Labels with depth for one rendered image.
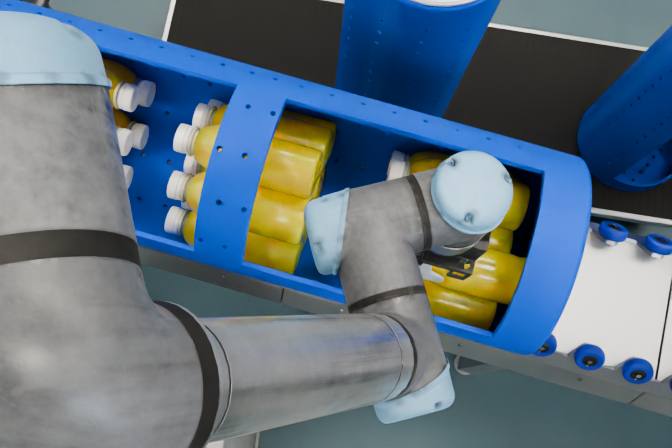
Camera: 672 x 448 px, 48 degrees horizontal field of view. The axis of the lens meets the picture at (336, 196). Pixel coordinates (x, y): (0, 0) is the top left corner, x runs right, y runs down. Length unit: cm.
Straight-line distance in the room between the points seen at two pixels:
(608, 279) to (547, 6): 139
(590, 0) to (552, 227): 170
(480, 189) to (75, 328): 44
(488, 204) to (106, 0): 194
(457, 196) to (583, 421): 161
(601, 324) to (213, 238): 64
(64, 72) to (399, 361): 36
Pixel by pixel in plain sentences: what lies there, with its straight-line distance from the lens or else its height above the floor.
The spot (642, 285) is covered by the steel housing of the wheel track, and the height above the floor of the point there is 93.
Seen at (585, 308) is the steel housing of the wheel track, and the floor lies 93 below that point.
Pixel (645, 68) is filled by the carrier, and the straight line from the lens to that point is 185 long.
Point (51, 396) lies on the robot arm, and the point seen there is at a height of 177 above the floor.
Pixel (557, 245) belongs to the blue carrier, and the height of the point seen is 123.
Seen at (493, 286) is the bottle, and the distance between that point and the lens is 103.
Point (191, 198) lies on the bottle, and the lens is 104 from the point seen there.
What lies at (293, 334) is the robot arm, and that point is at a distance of 52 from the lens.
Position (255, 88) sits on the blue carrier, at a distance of 99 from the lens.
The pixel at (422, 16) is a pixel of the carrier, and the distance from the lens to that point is 129.
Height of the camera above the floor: 212
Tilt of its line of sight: 75 degrees down
